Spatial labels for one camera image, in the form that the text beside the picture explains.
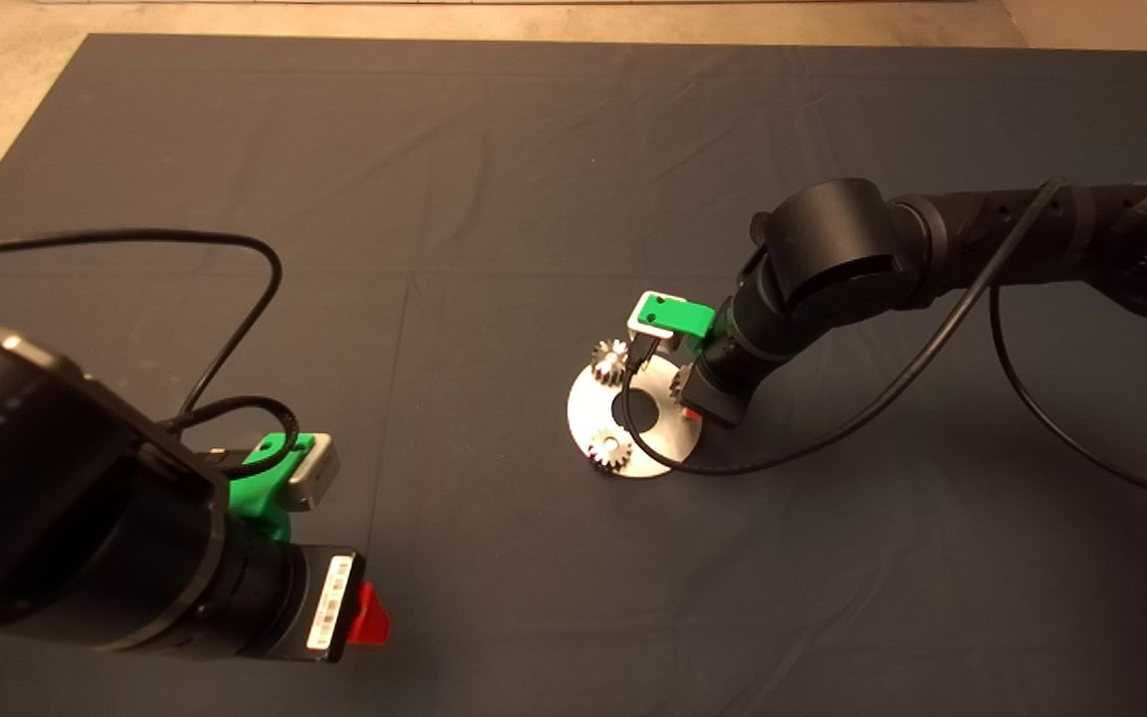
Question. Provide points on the steel planetary gear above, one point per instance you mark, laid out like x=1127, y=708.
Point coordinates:
x=611, y=454
x=679, y=381
x=611, y=363

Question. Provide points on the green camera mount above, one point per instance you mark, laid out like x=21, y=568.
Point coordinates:
x=678, y=314
x=257, y=493

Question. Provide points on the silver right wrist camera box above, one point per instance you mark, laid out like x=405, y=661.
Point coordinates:
x=638, y=327

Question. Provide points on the round metal carrier plate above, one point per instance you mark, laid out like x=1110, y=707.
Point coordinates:
x=593, y=418

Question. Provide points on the dark grey table cloth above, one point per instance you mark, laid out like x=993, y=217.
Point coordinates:
x=573, y=149

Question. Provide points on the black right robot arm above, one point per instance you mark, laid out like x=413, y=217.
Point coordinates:
x=852, y=249

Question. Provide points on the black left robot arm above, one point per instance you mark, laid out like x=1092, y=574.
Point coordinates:
x=56, y=498

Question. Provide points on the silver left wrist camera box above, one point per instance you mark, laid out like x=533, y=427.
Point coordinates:
x=315, y=474

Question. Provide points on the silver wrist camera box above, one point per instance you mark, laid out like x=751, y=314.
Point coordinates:
x=315, y=474
x=638, y=327

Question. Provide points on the green right camera mount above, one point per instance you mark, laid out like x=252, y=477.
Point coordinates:
x=678, y=314

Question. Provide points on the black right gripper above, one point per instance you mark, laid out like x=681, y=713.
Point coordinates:
x=715, y=396

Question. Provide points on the green left camera mount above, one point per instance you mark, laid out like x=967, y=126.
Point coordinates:
x=257, y=493

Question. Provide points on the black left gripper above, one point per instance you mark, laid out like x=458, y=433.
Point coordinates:
x=323, y=602

